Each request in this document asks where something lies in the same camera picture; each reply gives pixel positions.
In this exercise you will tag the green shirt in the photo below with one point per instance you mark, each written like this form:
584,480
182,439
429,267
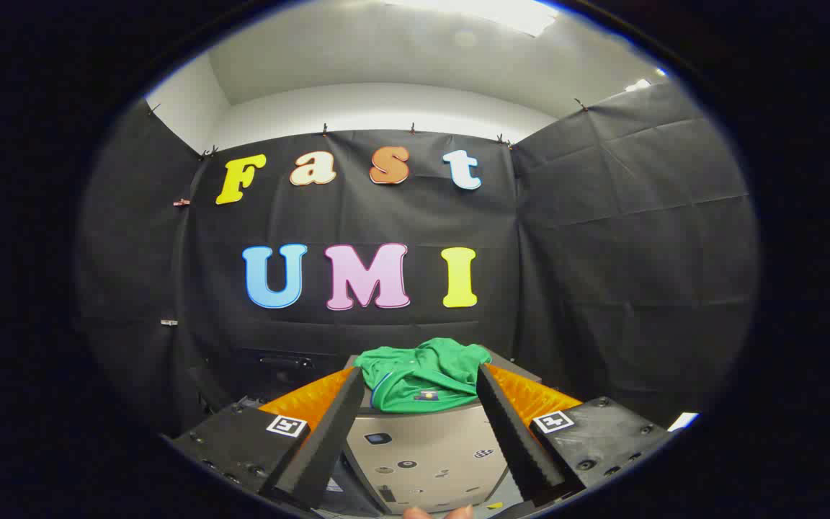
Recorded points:
422,375

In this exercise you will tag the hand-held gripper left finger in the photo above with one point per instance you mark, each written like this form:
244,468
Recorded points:
328,440

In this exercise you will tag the black backdrop cloth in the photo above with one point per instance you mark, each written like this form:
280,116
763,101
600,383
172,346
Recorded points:
400,216

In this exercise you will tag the grey and beige cabinet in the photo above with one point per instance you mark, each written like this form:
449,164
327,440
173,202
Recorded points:
429,447

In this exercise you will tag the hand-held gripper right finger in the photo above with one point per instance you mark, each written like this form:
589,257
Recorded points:
512,440

